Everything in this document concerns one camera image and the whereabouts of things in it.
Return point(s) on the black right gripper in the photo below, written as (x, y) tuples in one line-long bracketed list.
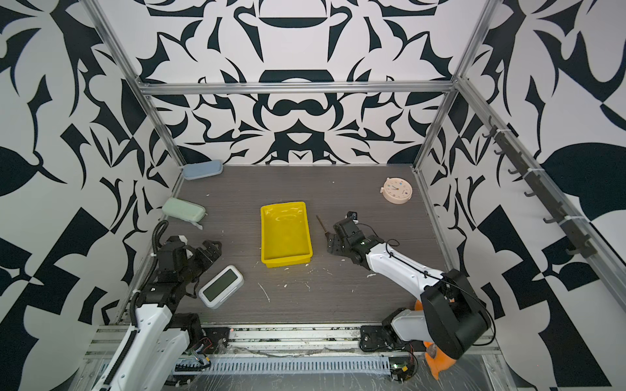
[(333, 243)]

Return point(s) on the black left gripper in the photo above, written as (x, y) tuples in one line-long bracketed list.
[(213, 252)]

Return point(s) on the black yellow handled screwdriver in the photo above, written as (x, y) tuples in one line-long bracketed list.
[(322, 225)]

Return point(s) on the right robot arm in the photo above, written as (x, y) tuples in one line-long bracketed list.
[(449, 317)]

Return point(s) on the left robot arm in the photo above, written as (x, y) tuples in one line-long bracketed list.
[(158, 335)]

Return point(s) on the yellow plastic bin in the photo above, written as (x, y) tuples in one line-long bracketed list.
[(286, 237)]

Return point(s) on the white digital clock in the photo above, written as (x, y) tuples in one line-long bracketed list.
[(221, 287)]

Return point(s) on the green glasses case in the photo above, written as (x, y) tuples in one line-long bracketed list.
[(185, 211)]

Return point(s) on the blue glasses case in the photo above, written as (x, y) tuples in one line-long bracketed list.
[(202, 170)]

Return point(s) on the aluminium frame rail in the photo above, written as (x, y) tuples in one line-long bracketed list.
[(270, 340)]

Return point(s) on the white cable duct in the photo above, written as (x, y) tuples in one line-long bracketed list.
[(375, 365)]

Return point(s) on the black wall hook rack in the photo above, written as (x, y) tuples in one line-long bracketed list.
[(544, 189)]

